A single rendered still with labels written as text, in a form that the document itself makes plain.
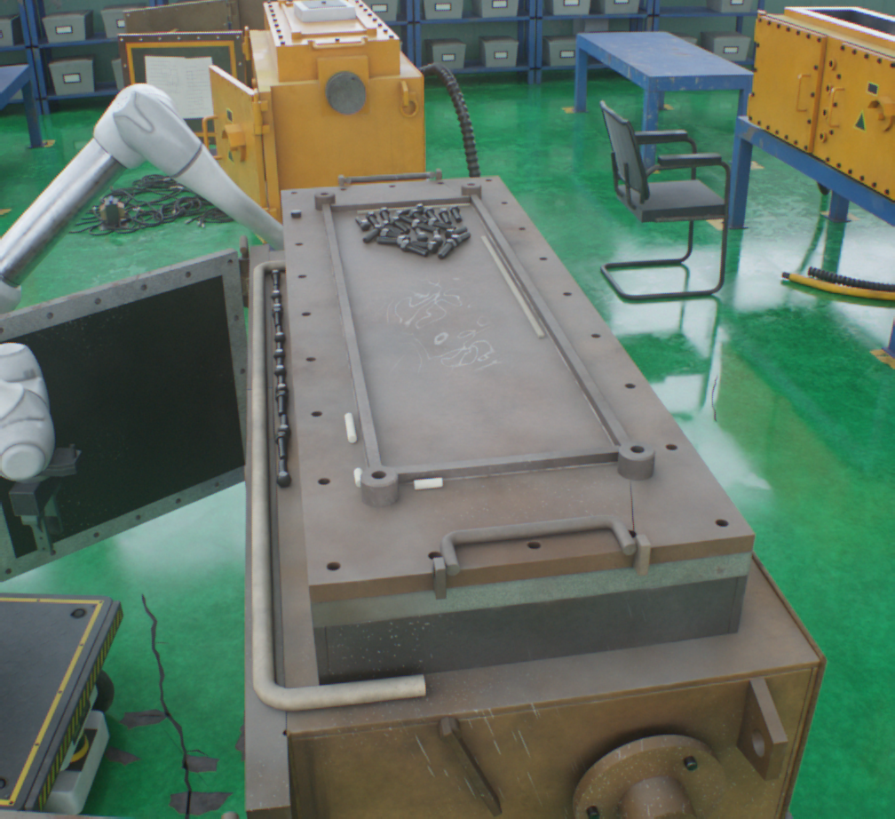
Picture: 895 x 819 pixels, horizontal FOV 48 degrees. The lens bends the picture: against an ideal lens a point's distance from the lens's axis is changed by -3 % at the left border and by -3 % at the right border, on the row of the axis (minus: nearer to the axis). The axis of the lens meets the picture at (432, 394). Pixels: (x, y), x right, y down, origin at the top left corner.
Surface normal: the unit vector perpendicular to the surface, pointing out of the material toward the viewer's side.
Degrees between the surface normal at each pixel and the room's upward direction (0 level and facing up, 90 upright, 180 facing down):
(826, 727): 0
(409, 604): 90
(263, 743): 0
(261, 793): 0
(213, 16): 90
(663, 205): 21
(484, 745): 90
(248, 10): 90
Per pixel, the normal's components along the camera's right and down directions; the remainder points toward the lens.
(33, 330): 0.64, 0.36
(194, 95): -0.14, 0.48
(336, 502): -0.02, -0.88
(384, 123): 0.18, 0.47
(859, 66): -0.98, 0.10
